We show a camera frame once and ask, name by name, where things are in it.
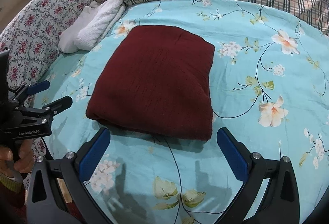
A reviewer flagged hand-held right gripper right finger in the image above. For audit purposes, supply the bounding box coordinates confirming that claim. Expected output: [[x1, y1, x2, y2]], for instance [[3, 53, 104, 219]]
[[217, 127, 301, 224]]

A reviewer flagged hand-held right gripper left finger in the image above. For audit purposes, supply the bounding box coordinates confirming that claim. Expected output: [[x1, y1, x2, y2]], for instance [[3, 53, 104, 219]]
[[26, 127, 111, 224]]

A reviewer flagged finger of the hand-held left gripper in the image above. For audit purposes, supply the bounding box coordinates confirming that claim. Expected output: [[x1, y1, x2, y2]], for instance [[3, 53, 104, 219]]
[[10, 80, 50, 106], [38, 96, 73, 123]]

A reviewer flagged dark red sweater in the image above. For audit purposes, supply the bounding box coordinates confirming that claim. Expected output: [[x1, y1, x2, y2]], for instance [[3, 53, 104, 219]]
[[86, 25, 215, 141]]

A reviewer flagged person's left forearm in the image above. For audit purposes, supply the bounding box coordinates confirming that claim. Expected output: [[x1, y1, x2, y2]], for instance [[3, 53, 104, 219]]
[[0, 173, 29, 217]]

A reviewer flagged person's left hand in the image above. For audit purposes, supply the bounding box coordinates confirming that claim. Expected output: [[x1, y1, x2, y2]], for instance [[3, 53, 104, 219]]
[[0, 139, 35, 183]]

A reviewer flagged light blue floral bedsheet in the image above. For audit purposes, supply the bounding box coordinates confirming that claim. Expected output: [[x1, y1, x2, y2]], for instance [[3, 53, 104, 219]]
[[33, 0, 329, 224]]

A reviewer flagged pink floral pillow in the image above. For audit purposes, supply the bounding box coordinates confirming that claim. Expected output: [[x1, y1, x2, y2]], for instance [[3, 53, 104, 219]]
[[0, 0, 92, 160]]

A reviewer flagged white folded cloth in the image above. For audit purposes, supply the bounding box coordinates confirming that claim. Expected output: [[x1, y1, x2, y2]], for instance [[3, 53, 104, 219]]
[[59, 0, 126, 54]]

